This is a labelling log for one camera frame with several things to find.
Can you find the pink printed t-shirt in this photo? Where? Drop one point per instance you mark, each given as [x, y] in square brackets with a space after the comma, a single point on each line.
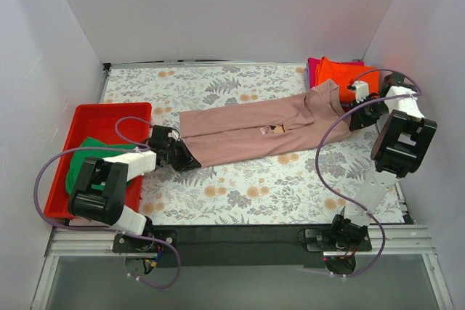
[233, 133]

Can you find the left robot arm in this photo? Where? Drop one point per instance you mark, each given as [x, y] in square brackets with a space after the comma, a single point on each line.
[100, 188]

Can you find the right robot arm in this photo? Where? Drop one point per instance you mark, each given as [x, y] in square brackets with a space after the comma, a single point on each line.
[398, 151]

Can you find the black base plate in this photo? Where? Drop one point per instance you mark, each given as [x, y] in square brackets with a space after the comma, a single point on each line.
[255, 245]

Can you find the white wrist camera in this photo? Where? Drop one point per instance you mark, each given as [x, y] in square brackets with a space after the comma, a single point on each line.
[174, 135]
[360, 89]

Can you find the floral tablecloth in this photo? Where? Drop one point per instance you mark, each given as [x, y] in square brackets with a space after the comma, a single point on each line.
[293, 188]

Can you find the orange folded t-shirt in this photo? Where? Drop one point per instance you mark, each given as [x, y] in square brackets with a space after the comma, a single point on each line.
[342, 74]

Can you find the magenta folded t-shirt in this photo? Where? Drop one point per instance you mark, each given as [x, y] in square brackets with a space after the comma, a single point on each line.
[312, 64]

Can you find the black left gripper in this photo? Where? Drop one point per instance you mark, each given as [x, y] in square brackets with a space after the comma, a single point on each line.
[178, 155]

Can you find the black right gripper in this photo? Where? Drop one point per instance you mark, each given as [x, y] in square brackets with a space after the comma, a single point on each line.
[362, 120]

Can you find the green t-shirt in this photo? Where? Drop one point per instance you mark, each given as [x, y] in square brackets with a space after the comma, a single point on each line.
[78, 158]

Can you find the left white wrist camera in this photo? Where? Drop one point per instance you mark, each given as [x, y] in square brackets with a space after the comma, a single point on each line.
[174, 135]

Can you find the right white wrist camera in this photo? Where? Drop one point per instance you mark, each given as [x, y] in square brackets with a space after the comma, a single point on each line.
[360, 89]

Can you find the red plastic tray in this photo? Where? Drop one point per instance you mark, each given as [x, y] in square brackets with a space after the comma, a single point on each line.
[111, 124]

